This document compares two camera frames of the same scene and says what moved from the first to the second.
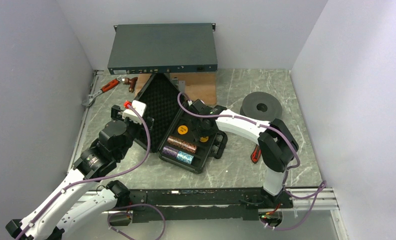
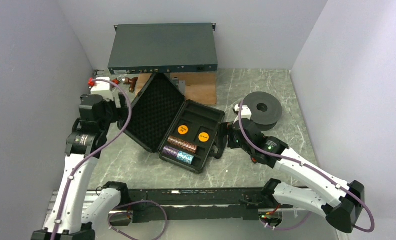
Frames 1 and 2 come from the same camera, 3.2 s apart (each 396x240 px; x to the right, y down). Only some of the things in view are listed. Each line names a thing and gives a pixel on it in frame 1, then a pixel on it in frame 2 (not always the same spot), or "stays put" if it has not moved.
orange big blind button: (182, 129) stays put
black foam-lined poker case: (172, 134) stays put
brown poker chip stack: (188, 147) stays put
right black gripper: (196, 120) -> (227, 127)
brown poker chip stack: (176, 142) stays put
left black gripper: (117, 112) -> (119, 113)
